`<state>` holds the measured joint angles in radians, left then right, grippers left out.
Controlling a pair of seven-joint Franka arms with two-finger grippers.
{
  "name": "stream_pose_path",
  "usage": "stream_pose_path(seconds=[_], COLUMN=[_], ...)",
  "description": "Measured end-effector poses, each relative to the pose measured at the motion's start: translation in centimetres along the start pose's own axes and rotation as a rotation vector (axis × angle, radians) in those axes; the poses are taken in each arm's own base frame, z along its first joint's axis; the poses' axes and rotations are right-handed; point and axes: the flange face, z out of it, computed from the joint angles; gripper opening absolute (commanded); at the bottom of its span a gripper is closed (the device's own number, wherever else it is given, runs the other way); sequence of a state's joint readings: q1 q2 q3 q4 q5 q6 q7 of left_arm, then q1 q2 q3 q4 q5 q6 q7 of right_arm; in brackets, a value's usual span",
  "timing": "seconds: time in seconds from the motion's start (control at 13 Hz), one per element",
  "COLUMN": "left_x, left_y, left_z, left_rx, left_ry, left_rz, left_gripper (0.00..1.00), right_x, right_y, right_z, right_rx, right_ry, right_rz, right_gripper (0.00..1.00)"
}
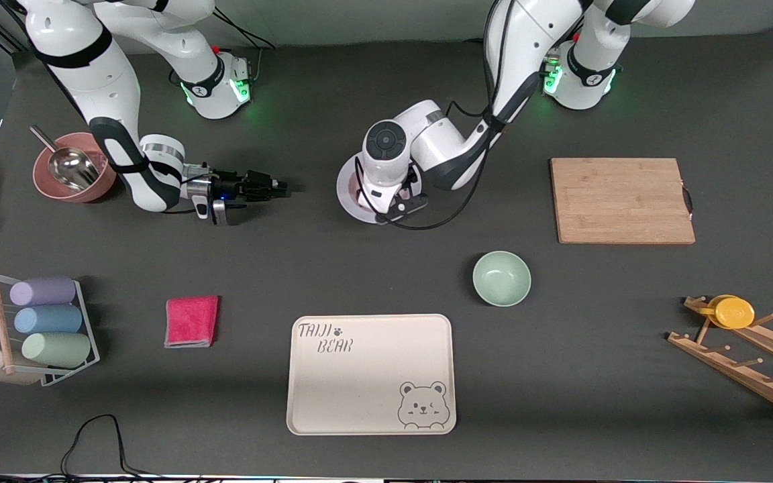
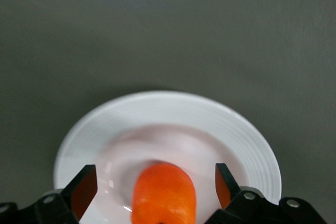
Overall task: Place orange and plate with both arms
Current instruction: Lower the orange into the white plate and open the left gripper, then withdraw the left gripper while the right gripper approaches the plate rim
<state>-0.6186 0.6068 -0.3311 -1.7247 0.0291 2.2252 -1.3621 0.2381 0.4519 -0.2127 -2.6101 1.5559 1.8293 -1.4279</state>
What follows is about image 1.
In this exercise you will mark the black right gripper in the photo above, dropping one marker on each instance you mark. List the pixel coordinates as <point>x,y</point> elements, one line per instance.
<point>230,186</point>

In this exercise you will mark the white round plate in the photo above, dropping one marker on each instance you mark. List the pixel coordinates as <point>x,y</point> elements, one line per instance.
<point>347,191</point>

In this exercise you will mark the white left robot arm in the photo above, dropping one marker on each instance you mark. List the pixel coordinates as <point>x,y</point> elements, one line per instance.
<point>440,144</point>

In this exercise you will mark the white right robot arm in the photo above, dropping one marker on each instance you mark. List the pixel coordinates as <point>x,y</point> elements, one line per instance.
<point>105,80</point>

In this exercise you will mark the pink folded cloth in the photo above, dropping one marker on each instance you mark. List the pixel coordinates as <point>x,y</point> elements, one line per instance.
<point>192,322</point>

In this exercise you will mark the metal scoop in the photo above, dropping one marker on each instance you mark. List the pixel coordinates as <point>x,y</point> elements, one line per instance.
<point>71,168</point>

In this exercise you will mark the pink bowl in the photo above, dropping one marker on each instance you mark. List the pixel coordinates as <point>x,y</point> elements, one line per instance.
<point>47,181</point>

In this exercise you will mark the beige bear print tray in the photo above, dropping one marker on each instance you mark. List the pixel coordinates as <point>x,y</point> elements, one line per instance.
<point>359,389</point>

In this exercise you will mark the purple cup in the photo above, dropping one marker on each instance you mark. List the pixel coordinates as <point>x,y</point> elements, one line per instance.
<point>43,292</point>

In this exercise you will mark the pale green bowl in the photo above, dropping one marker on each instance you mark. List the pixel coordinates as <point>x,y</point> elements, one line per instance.
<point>502,279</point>

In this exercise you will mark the blue cup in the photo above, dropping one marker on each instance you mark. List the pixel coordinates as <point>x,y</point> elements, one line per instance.
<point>48,320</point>

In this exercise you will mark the green cup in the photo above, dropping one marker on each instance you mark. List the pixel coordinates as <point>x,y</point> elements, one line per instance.
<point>58,349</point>

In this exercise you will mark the bamboo cutting board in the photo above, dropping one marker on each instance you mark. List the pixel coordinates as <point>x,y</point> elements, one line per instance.
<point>621,201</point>

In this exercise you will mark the yellow cup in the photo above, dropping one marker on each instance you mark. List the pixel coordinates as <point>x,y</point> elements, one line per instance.
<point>734,312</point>

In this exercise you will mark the wooden peg cup rack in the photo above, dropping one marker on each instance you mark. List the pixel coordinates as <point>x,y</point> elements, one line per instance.
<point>739,372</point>

